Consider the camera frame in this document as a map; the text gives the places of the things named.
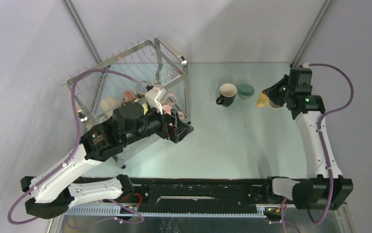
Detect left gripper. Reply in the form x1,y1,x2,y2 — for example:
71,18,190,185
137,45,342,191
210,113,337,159
123,100,193,146

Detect black mug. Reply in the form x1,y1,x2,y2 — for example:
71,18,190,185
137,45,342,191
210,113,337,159
216,83,237,107

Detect steel two-tier dish rack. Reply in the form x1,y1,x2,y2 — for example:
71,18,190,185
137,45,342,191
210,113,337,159
68,37,190,167

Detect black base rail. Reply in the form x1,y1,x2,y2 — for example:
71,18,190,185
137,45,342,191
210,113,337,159
117,178,283,215

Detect pink faceted mug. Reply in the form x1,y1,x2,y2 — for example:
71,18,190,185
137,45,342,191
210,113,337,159
177,111,186,120

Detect yellow-green mug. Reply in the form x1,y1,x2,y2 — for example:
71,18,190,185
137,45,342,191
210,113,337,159
141,103,149,115

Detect blue-rimmed cup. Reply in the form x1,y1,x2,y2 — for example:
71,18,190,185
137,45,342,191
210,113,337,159
135,80,152,95

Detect yellow mug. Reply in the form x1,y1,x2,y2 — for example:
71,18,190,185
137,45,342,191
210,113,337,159
256,90,281,109

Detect orange-red cup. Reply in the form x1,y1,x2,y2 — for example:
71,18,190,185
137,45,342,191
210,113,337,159
122,90,138,102

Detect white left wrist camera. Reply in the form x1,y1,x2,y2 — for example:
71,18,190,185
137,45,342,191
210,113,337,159
145,85,167,115

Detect large pink mug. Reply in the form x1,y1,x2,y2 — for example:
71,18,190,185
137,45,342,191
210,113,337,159
163,93,177,112

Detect mint green mug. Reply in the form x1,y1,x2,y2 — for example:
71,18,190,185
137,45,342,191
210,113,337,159
237,84,255,100

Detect cream decorated mug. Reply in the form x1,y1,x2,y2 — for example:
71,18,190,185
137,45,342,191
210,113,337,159
100,97,120,119

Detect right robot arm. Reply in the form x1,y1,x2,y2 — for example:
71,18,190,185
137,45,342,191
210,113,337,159
262,67,354,210

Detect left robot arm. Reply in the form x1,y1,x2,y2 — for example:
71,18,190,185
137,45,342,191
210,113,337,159
21,102,193,219

